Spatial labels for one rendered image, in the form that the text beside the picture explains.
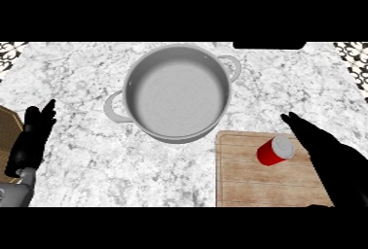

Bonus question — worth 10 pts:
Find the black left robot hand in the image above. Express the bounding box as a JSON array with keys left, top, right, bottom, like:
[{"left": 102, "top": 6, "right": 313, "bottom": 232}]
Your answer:
[{"left": 4, "top": 98, "right": 59, "bottom": 179}]

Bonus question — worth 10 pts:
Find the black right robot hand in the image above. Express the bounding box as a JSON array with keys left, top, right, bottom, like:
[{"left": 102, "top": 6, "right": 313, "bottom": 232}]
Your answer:
[{"left": 279, "top": 111, "right": 368, "bottom": 208}]

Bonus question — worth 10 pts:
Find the red can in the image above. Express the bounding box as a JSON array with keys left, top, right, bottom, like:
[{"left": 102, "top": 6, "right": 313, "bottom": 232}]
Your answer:
[{"left": 256, "top": 135, "right": 296, "bottom": 167}]

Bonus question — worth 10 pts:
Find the wooden cutting board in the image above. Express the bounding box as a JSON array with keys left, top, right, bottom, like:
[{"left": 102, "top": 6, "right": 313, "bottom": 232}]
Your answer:
[{"left": 214, "top": 129, "right": 336, "bottom": 208}]

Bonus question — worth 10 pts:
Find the grey metal pot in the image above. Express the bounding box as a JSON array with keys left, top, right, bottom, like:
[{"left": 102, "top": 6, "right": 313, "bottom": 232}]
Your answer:
[{"left": 102, "top": 43, "right": 242, "bottom": 145}]

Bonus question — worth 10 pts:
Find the brown wicker basket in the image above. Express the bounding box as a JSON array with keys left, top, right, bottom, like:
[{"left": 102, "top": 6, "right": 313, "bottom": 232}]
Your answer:
[{"left": 0, "top": 104, "right": 27, "bottom": 185}]

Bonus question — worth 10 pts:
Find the black appliance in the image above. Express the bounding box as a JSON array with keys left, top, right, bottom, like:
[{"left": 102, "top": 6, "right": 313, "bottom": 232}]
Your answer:
[{"left": 232, "top": 41, "right": 307, "bottom": 51}]

